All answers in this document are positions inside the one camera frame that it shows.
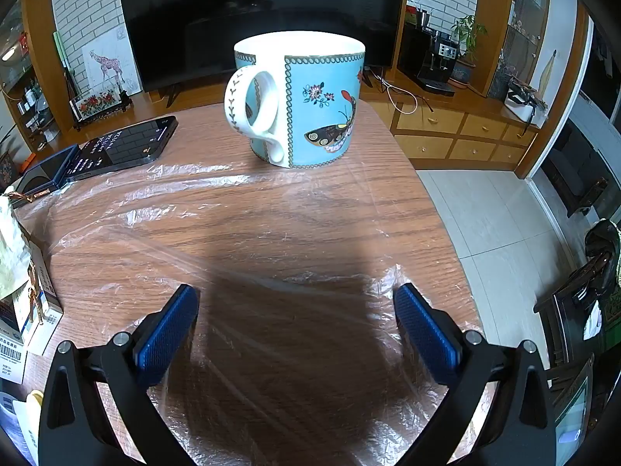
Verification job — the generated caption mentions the cream paper bag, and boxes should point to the cream paper bag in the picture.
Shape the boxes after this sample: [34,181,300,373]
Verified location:
[0,193,32,302]

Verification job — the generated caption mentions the black coffee machine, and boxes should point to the black coffee machine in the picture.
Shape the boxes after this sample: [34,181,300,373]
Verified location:
[415,29,461,97]

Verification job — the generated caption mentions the feather wall decoration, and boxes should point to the feather wall decoration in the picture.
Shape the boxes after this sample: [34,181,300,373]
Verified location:
[534,51,559,93]

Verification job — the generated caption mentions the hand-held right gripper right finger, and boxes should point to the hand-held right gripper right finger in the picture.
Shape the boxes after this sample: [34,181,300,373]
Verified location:
[393,282,568,466]

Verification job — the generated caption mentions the wooden wall shelf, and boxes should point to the wooden wall shelf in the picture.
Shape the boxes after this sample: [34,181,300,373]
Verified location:
[0,5,54,151]

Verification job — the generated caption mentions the pale green tube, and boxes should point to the pale green tube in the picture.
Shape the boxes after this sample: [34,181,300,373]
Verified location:
[52,30,78,103]

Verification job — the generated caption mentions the white medicine box blue stripes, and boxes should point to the white medicine box blue stripes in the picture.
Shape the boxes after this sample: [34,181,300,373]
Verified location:
[17,240,65,356]

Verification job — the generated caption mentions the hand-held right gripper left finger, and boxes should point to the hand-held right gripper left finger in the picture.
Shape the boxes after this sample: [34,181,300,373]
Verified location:
[38,284,209,466]

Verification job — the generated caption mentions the small green potted plant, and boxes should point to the small green potted plant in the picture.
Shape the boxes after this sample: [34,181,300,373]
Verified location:
[451,14,488,89]

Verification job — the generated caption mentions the dark wooden chair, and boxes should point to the dark wooden chair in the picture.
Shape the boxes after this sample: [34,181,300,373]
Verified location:
[534,218,621,384]

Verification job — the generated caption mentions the white handbag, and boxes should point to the white handbag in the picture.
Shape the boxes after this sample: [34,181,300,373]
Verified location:
[505,80,549,122]

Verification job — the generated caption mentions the framed red flower picture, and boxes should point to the framed red flower picture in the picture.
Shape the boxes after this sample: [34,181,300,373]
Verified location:
[68,82,134,132]

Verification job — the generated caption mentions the white cable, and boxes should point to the white cable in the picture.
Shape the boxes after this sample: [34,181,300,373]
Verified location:
[369,65,432,115]

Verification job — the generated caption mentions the white carton with small barcode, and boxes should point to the white carton with small barcode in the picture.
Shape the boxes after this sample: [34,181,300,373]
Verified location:
[0,318,30,389]

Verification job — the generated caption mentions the glass display cabinet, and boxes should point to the glass display cabinet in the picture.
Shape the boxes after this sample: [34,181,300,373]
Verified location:
[487,0,554,103]

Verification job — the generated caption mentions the wooden television cabinet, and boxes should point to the wooden television cabinet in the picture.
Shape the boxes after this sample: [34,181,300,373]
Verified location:
[24,65,539,166]

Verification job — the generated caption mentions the black curved television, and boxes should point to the black curved television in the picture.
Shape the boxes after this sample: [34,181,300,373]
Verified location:
[116,0,411,108]

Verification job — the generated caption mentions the giraffe painting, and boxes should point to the giraffe painting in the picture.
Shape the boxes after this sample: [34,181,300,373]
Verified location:
[82,26,142,100]

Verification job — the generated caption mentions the blue butterfly print mug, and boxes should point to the blue butterfly print mug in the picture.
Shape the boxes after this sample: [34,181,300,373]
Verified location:
[223,30,367,170]

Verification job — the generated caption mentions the dark low cabinet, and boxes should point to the dark low cabinet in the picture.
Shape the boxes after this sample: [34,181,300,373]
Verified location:
[541,131,609,217]

